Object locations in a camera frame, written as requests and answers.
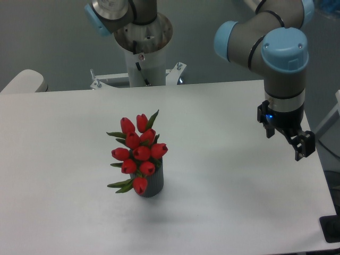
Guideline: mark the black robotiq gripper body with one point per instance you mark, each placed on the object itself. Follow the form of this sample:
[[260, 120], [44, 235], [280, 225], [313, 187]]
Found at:
[[287, 120]]

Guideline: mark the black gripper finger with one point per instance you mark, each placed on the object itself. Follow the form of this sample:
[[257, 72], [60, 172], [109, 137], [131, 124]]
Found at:
[[303, 142], [264, 117]]

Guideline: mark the red tulip bouquet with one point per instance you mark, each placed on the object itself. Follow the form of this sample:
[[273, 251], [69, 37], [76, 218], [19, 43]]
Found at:
[[141, 152]]

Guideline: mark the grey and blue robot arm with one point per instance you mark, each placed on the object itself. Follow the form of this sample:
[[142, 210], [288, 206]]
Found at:
[[271, 44]]

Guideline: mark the dark grey ribbed vase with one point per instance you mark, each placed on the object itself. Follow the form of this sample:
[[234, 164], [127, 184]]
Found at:
[[155, 182]]

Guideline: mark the black box at table edge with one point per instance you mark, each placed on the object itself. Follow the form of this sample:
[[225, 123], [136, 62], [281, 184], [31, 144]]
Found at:
[[330, 228]]

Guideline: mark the clear bin with blue items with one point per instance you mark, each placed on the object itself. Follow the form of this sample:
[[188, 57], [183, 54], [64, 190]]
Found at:
[[328, 8]]

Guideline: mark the white furniture frame right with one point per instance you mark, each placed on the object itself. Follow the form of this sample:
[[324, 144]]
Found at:
[[329, 120]]

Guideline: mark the white metal base frame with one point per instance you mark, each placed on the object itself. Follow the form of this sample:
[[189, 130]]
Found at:
[[121, 80]]

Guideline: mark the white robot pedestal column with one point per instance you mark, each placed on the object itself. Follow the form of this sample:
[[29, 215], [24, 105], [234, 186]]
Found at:
[[144, 48]]

